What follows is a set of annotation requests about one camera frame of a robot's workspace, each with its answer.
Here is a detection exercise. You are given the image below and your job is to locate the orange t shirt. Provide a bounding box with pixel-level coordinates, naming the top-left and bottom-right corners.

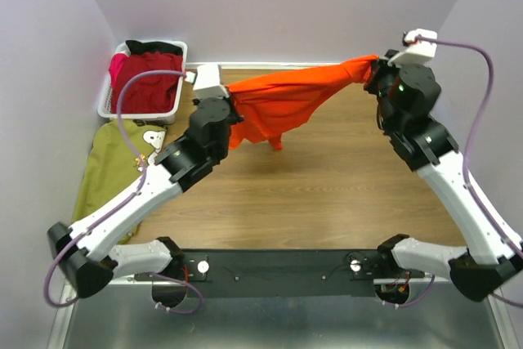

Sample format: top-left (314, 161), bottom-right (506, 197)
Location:
top-left (227, 55), bottom-right (378, 150)

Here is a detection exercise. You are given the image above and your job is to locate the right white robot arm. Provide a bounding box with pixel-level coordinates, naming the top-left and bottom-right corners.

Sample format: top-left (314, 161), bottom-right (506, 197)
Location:
top-left (364, 58), bottom-right (522, 302)

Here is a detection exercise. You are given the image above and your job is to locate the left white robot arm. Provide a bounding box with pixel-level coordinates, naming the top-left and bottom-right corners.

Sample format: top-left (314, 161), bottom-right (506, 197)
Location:
top-left (46, 97), bottom-right (242, 298)

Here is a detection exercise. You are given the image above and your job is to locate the dark red t shirt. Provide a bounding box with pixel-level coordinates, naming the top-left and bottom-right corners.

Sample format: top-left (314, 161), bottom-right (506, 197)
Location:
top-left (111, 52), bottom-right (183, 114)

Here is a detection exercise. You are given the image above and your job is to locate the black t shirt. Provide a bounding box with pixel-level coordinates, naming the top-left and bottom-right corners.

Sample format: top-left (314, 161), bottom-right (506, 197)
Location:
top-left (125, 40), bottom-right (185, 56)

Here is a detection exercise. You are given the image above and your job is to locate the olive green snoopy t shirt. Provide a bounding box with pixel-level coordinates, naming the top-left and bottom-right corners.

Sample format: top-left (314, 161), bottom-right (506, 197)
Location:
top-left (72, 119), bottom-right (167, 222)

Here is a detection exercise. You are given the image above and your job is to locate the pink t shirt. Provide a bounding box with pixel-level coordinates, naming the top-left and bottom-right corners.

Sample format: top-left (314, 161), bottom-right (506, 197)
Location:
top-left (108, 51), bottom-right (128, 87)

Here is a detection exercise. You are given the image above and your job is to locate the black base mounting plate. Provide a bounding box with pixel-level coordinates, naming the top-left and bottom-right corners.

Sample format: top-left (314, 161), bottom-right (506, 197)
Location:
top-left (134, 248), bottom-right (426, 300)

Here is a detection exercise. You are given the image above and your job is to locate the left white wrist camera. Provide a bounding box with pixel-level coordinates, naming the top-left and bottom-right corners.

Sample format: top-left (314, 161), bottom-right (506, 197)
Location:
top-left (185, 63), bottom-right (230, 101)

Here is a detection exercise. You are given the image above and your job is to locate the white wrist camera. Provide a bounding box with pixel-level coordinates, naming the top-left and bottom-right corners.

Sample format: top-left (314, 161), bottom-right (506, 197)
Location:
top-left (387, 29), bottom-right (438, 66)
top-left (185, 63), bottom-right (230, 101)

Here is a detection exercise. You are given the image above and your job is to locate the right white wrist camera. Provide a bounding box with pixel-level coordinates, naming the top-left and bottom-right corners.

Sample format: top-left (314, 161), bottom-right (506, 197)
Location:
top-left (387, 29), bottom-right (438, 66)

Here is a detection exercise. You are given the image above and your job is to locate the aluminium frame rail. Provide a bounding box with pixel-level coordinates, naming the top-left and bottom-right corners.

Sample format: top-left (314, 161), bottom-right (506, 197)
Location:
top-left (64, 247), bottom-right (503, 285)

